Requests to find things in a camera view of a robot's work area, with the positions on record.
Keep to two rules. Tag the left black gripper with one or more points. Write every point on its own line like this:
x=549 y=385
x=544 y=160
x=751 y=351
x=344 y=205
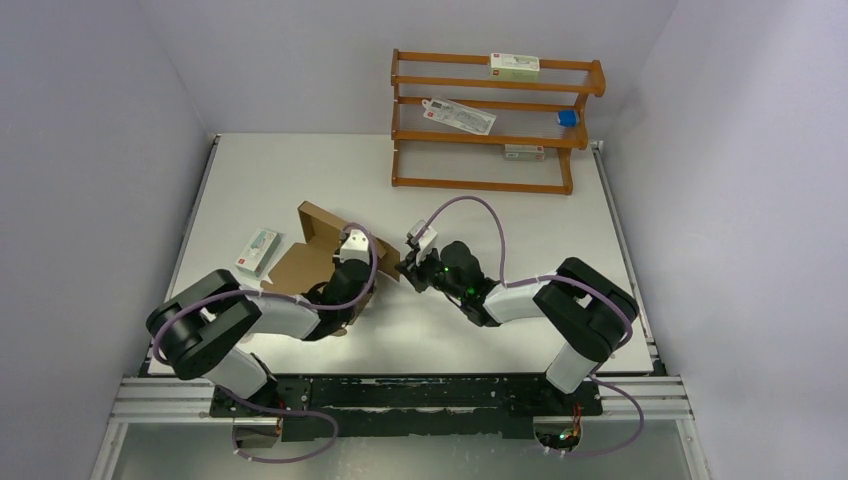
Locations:
x=368 y=282

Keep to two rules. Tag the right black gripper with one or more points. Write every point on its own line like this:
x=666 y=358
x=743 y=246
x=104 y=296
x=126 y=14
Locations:
x=408 y=268

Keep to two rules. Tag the brown cardboard box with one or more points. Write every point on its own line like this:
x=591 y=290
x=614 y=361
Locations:
x=324 y=252

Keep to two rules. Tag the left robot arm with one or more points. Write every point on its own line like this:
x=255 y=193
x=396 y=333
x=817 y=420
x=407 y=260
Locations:
x=198 y=330

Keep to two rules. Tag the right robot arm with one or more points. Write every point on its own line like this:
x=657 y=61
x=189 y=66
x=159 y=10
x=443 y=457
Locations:
x=593 y=315

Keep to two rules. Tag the white green box on table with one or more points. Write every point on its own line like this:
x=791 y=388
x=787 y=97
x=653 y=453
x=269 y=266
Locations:
x=257 y=253

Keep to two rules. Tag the white box lower shelf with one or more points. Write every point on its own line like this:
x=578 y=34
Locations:
x=515 y=152

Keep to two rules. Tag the white green box top shelf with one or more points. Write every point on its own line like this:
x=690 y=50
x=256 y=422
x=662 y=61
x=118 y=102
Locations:
x=514 y=68

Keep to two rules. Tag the orange wooden shelf rack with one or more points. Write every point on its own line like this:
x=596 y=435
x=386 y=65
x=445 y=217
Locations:
x=526 y=112

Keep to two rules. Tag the white flat package middle shelf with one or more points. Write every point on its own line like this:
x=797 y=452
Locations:
x=458 y=116

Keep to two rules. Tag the blue small cube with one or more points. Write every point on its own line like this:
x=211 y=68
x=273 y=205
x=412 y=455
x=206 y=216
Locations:
x=568 y=118

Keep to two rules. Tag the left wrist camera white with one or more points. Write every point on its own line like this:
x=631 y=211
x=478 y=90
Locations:
x=354 y=245

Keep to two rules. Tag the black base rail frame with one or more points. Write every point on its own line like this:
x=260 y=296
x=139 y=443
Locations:
x=309 y=407

